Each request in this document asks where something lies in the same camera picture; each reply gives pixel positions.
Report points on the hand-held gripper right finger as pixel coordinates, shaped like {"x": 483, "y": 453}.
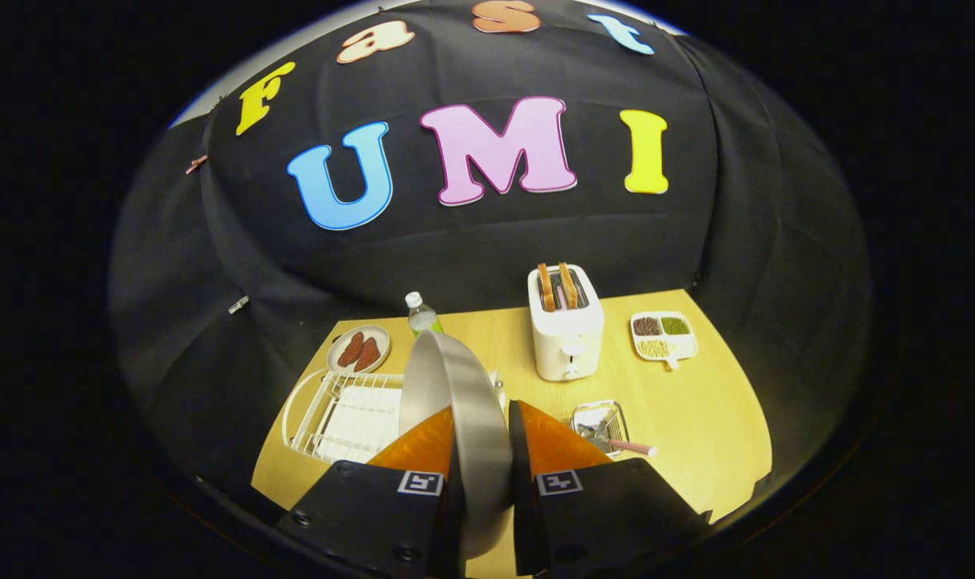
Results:
{"x": 519, "y": 498}

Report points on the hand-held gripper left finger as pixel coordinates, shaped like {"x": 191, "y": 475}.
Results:
{"x": 358, "y": 515}

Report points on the grey plate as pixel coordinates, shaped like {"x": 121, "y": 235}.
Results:
{"x": 471, "y": 434}

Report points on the small beige plate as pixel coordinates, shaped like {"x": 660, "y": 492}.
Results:
{"x": 381, "y": 342}

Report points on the white divided dish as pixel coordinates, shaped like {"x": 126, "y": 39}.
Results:
{"x": 684, "y": 347}

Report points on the white toaster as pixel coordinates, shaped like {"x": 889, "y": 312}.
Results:
{"x": 567, "y": 346}

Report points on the red sausage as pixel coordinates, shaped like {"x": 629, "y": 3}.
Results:
{"x": 350, "y": 350}
{"x": 367, "y": 354}

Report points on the yellow beans pile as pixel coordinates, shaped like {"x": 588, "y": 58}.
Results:
{"x": 653, "y": 347}

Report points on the green label plastic bottle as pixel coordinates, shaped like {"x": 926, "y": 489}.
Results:
{"x": 421, "y": 320}

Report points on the toasted bread slice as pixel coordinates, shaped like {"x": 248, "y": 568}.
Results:
{"x": 546, "y": 288}
{"x": 568, "y": 285}

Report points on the red beans pile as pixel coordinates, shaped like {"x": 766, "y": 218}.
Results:
{"x": 647, "y": 326}

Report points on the green beans pile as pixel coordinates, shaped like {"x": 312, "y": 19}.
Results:
{"x": 675, "y": 325}

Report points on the silver clip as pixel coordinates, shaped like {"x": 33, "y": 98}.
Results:
{"x": 239, "y": 305}

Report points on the red clip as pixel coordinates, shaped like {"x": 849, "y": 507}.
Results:
{"x": 197, "y": 164}

